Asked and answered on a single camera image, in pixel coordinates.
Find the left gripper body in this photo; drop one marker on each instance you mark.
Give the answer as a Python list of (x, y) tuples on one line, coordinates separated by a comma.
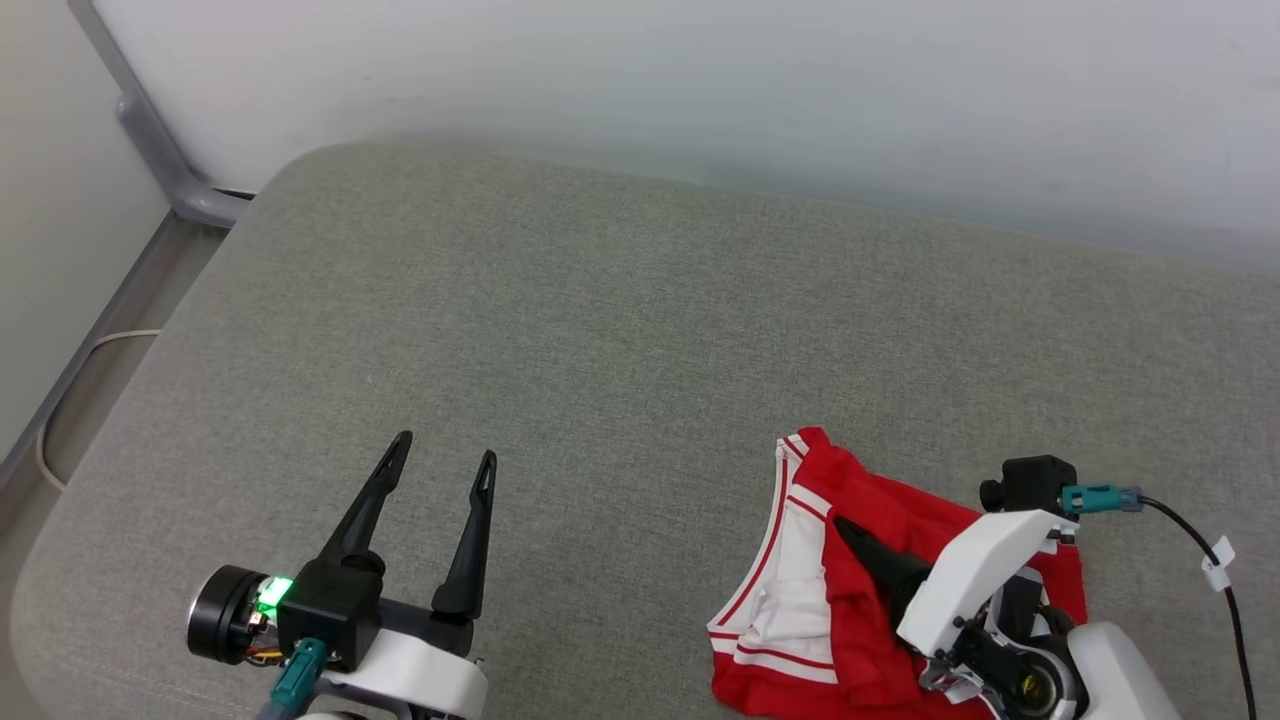
[(420, 675)]

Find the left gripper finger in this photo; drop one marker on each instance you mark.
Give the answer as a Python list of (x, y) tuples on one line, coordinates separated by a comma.
[(365, 510), (472, 550)]

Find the grey baseboard strip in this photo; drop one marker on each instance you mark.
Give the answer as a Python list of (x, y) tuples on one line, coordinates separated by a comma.
[(118, 300)]

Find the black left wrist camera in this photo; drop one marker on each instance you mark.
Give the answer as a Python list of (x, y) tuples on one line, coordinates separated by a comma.
[(335, 615)]

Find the grey metal post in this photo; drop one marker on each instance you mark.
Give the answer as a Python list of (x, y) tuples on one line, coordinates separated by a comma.
[(150, 140)]

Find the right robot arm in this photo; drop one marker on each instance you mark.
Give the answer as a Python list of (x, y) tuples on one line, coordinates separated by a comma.
[(1130, 680)]

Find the red white basketball jersey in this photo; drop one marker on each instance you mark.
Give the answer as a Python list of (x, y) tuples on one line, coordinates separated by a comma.
[(850, 490)]

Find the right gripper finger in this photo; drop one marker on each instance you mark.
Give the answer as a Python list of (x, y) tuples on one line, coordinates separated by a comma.
[(885, 565)]

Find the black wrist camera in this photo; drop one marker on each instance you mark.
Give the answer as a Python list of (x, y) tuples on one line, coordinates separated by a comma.
[(335, 615), (1035, 480)]

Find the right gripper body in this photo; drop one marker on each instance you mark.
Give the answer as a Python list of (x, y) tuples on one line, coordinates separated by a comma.
[(970, 580)]

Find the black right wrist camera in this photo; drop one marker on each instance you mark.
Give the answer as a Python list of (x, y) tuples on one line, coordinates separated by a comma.
[(1035, 480)]

